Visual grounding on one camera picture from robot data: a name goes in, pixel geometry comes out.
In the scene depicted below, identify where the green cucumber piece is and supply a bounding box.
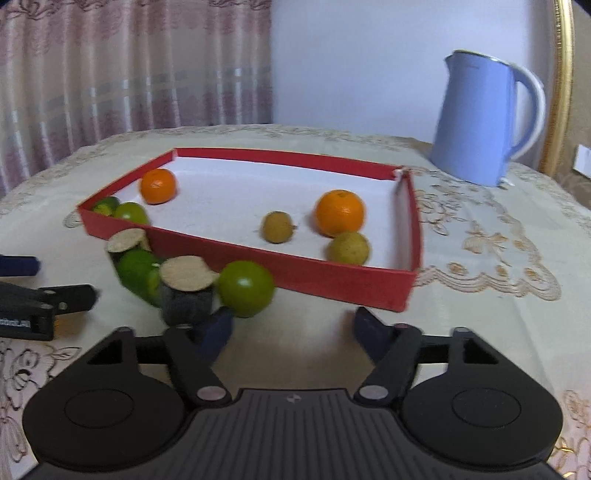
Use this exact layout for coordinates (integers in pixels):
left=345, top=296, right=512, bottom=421
left=115, top=249, right=161, bottom=307

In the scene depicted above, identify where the dark log piece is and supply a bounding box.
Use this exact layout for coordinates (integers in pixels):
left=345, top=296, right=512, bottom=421
left=159, top=255, right=217, bottom=327
left=105, top=228, right=151, bottom=266

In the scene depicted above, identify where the dark green avocado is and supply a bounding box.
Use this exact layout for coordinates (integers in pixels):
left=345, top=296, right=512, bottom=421
left=92, top=196, right=120, bottom=217

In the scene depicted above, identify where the green lime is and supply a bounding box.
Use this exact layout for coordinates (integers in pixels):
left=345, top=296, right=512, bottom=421
left=215, top=260, right=276, bottom=318

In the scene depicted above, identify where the green tomato-like fruit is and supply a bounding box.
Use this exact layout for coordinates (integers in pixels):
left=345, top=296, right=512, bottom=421
left=113, top=202, right=150, bottom=225

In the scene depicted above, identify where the yellow-green round fruit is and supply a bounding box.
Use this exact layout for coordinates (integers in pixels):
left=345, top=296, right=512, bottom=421
left=327, top=232, right=370, bottom=266

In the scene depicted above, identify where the small orange mandarin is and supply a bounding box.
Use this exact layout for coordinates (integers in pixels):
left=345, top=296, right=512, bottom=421
left=139, top=169, right=177, bottom=205

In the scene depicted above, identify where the large orange mandarin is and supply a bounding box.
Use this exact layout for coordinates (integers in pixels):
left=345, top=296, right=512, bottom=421
left=314, top=189, right=366, bottom=237

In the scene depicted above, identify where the small brown longan fruit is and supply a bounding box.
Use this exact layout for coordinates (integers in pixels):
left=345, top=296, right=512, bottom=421
left=262, top=211, right=296, bottom=244

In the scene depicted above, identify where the red shallow box tray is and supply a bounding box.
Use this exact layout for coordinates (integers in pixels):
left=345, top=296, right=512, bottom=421
left=78, top=148, right=422, bottom=312

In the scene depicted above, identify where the cream embroidered tablecloth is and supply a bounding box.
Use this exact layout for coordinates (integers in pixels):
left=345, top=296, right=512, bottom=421
left=1, top=125, right=590, bottom=479

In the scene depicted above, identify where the pink patterned curtain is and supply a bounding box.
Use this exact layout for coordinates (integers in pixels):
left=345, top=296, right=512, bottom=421
left=1, top=1, right=273, bottom=192

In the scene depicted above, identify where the light blue electric kettle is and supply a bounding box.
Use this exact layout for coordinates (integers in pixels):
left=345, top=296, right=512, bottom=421
left=430, top=49, right=546, bottom=187

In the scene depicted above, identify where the white wall switch panel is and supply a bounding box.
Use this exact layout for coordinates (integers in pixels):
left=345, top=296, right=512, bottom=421
left=573, top=144, right=591, bottom=179

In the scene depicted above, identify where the gold wall frame moulding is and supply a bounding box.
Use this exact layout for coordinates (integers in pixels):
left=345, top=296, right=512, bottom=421
left=538, top=1, right=582, bottom=179

